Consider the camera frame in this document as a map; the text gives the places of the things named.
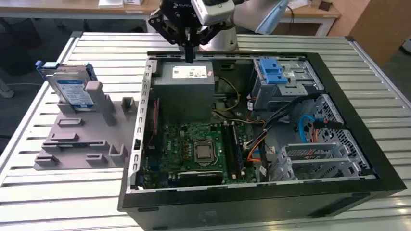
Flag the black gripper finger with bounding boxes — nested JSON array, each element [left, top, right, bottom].
[[190, 21, 229, 64], [147, 9, 190, 64]]

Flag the hard disk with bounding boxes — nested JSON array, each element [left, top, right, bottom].
[[35, 61, 98, 112]]

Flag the power wire with black connectors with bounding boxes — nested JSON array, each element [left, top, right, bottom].
[[310, 117, 347, 145]]

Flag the metal disk bay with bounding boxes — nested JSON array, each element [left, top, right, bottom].
[[270, 141, 377, 181]]

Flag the white cardboard box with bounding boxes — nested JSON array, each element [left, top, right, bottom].
[[98, 0, 125, 9]]

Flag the blue drive bay latch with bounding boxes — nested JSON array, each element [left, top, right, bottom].
[[259, 57, 289, 85]]

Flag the wooden desk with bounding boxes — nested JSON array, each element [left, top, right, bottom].
[[0, 0, 342, 37]]

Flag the gray power supply unit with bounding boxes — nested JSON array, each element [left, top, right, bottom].
[[151, 60, 217, 123]]

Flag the metal optical drive cage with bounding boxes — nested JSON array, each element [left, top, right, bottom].
[[250, 57, 326, 111]]

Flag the green motherboard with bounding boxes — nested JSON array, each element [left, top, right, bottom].
[[143, 121, 258, 190]]

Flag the black office chair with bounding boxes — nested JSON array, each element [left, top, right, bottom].
[[0, 18, 43, 75]]

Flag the CPU socket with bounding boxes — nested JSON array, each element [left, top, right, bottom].
[[191, 138, 219, 167]]

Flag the black RAM stick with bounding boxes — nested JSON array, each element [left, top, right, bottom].
[[230, 121, 247, 177]]

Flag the silver CPU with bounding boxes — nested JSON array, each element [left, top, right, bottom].
[[195, 145, 214, 161]]

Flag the wooden cabinet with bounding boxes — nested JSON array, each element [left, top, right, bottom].
[[327, 0, 411, 69]]

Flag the gray metal desk foot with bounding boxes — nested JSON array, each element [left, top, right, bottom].
[[0, 68, 16, 99]]

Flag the RAM stick in rack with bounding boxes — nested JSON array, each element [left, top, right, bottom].
[[56, 141, 93, 148]]

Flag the gray parts rack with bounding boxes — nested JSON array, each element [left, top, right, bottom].
[[34, 81, 142, 170]]

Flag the black orange striped sticker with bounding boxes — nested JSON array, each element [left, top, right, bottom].
[[287, 148, 323, 160]]

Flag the black graphics card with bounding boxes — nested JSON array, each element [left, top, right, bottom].
[[175, 170, 225, 186]]

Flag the black PC case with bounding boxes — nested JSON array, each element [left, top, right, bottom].
[[118, 50, 409, 229]]

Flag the white camera box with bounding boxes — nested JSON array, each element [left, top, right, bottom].
[[191, 0, 238, 26]]

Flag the yellow wire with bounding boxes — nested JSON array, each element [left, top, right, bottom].
[[214, 77, 242, 113]]

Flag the thin red wire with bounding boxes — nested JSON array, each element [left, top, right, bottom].
[[153, 98, 159, 145]]

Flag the black cable bundle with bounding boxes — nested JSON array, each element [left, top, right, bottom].
[[247, 95, 321, 154]]

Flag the blue data wire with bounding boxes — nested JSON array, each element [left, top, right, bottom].
[[298, 115, 318, 145]]

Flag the orange flat wire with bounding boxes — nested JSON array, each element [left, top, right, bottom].
[[246, 144, 269, 162]]

